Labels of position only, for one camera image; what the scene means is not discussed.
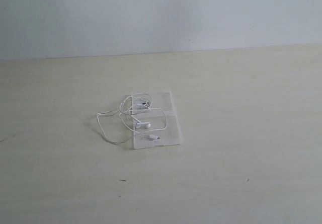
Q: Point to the clear open plastic case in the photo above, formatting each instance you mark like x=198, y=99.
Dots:
x=158, y=126

